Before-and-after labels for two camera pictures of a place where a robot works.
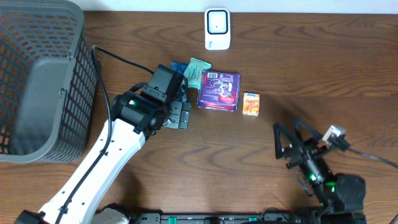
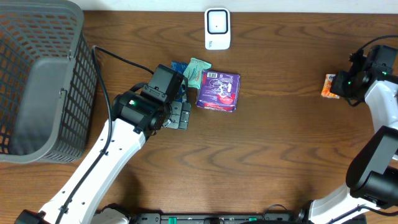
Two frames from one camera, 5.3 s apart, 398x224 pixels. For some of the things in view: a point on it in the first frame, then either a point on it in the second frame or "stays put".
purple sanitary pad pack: x=219 y=91 stays put
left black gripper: x=181 y=115 stays put
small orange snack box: x=250 y=104 to x=326 y=89
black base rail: x=275 y=218 stays put
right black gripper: x=298 y=152 to x=339 y=86
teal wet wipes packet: x=193 y=73 stays put
